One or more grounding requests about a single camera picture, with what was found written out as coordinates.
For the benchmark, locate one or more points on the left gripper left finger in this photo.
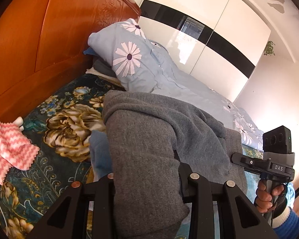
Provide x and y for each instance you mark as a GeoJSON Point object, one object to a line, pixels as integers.
{"type": "Point", "coordinates": [68, 216]}

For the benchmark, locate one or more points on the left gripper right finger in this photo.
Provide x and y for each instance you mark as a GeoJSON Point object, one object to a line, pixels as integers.
{"type": "Point", "coordinates": [220, 205]}

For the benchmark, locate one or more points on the grey sweatshirt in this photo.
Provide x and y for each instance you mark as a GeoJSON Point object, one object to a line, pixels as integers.
{"type": "Point", "coordinates": [149, 136]}

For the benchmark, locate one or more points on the right hand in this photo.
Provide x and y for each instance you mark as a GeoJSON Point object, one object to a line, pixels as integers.
{"type": "Point", "coordinates": [263, 201]}

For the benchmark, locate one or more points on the blue sleeve cuff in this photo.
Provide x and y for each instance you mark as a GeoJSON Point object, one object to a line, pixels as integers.
{"type": "Point", "coordinates": [285, 221]}

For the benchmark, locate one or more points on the folded blue garment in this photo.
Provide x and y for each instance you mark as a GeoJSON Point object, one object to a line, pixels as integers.
{"type": "Point", "coordinates": [99, 154]}

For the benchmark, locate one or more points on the pink white zigzag cloth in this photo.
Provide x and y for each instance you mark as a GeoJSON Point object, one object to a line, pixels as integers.
{"type": "Point", "coordinates": [16, 150]}

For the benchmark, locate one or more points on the blue floral bed blanket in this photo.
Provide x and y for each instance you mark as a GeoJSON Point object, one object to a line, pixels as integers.
{"type": "Point", "coordinates": [61, 127]}

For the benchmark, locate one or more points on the green hanging plant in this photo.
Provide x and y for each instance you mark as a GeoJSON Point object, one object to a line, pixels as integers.
{"type": "Point", "coordinates": [269, 49]}

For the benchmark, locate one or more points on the white black sliding wardrobe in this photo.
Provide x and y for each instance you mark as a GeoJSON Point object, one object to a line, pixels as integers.
{"type": "Point", "coordinates": [218, 42]}

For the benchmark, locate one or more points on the orange wooden headboard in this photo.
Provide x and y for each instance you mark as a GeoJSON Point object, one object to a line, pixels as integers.
{"type": "Point", "coordinates": [42, 44]}

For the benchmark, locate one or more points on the light blue daisy duvet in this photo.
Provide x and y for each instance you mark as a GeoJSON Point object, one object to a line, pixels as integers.
{"type": "Point", "coordinates": [145, 66]}

